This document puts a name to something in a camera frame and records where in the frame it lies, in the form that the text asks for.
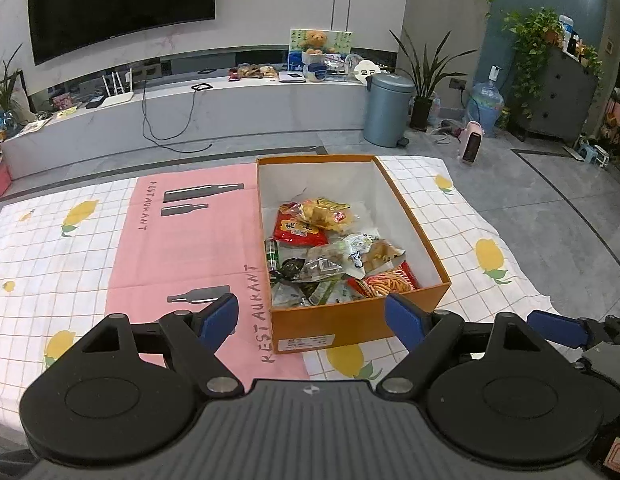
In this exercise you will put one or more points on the small black box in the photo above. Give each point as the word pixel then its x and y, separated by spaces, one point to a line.
pixel 94 102

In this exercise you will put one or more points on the yellow chips bag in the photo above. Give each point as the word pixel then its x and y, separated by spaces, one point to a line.
pixel 325 215

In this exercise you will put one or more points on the grey drawer cabinet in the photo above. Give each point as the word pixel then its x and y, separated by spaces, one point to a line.
pixel 559 100

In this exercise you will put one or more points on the blue water bottle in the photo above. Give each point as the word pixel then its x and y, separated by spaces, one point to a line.
pixel 486 105

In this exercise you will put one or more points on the pink floral box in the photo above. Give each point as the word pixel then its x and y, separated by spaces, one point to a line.
pixel 62 102

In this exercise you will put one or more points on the pink storage basket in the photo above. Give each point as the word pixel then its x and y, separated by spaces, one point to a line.
pixel 0 182

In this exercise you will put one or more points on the blue-grey pedal trash bin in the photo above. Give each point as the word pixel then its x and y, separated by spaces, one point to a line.
pixel 387 110

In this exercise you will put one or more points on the small plastic stools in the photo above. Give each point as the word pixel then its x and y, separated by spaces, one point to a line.
pixel 592 152

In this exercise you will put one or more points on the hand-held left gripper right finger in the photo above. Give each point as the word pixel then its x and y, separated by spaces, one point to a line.
pixel 402 320

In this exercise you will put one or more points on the small pink heater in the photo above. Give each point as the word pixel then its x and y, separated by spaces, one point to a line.
pixel 470 142

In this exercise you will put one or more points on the white plastic bottle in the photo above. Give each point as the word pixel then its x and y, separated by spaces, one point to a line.
pixel 567 32

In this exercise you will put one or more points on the black wall television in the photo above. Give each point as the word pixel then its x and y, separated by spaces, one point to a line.
pixel 115 5

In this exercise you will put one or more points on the white blue-print pastry bag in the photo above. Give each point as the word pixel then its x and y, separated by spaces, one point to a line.
pixel 374 255

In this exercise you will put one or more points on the green sausage tube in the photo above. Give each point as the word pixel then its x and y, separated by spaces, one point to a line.
pixel 272 255

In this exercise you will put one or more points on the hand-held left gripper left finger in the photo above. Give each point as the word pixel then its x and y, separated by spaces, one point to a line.
pixel 220 317

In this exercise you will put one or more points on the grey television console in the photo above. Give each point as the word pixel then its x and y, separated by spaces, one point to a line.
pixel 215 110

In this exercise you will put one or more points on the green plant in glass vase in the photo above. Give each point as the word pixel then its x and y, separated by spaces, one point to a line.
pixel 5 90

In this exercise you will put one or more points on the blue and white jar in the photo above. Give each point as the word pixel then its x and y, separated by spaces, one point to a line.
pixel 314 66

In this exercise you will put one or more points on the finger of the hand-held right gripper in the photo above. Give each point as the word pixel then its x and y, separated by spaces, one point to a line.
pixel 559 327

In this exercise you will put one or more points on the orange cardboard box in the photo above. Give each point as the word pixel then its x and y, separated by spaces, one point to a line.
pixel 340 325

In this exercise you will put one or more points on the white router with antennas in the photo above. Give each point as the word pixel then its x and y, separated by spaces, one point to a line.
pixel 117 99

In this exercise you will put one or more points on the white flat scale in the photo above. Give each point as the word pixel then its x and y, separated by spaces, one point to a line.
pixel 291 77

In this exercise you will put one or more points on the long-leaf potted plant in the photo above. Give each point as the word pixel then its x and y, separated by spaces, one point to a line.
pixel 424 75

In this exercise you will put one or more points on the dark green seaweed packet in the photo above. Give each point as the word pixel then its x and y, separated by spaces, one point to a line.
pixel 290 270

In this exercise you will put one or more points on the red fries snack packet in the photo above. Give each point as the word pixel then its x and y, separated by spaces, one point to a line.
pixel 389 280

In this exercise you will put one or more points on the brown teddy bear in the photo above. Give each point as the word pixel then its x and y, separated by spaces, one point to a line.
pixel 317 41

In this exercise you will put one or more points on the pile of small snacks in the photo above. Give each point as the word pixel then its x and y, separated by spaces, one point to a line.
pixel 252 72

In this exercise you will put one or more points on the white and green snack bag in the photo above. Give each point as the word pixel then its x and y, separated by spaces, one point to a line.
pixel 327 292

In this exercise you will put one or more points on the teddy bear gift box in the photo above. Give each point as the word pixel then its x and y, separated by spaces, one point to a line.
pixel 342 42

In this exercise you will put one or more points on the trailing green pothos plant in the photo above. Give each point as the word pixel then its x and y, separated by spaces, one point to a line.
pixel 532 50

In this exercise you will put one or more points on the pink printed table mat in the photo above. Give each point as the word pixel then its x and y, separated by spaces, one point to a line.
pixel 190 250

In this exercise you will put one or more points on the checked lemon-print tablecloth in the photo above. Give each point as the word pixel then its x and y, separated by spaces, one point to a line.
pixel 50 260

